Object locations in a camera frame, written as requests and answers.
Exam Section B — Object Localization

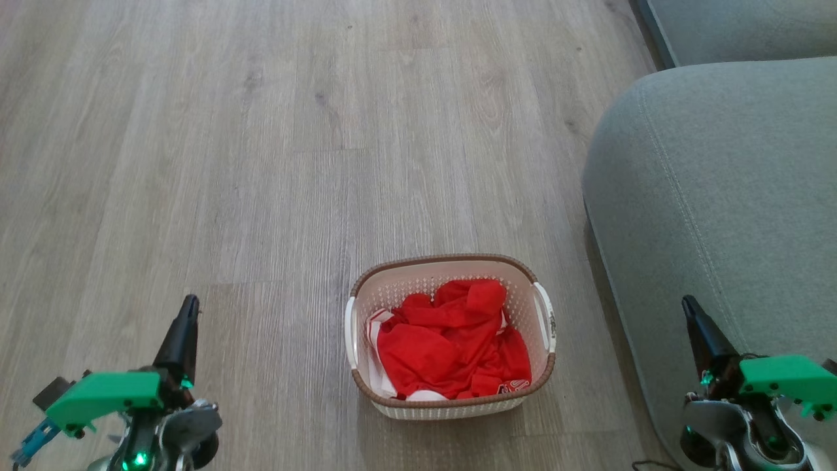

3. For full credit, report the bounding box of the white plastic laundry basket brown-rimmed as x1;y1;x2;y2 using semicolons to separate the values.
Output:
344;254;557;420

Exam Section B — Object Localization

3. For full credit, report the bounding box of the blue left cable connector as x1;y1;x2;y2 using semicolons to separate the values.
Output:
9;417;61;468

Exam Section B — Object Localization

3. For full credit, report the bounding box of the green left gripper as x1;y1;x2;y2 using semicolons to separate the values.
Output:
44;294;201;438

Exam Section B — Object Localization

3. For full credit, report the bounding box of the red and white garment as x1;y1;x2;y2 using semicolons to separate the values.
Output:
367;279;532;401

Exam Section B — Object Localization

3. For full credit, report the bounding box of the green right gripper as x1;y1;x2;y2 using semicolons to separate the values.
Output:
681;295;837;421

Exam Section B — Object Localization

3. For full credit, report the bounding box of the grey fabric sofa seat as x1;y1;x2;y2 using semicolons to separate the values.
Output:
630;0;837;70

